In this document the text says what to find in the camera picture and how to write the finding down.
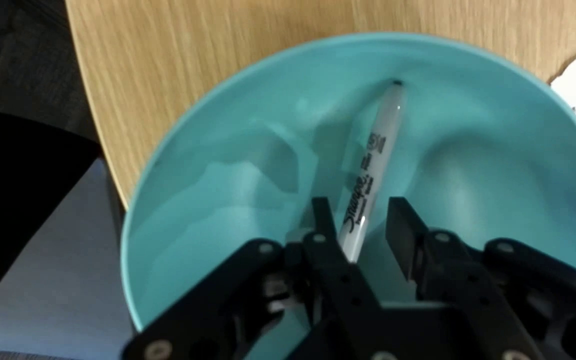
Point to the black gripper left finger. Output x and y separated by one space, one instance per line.
323 245

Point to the teal plastic bowl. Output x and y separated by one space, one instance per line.
214 248

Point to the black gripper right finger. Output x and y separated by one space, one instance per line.
405 231

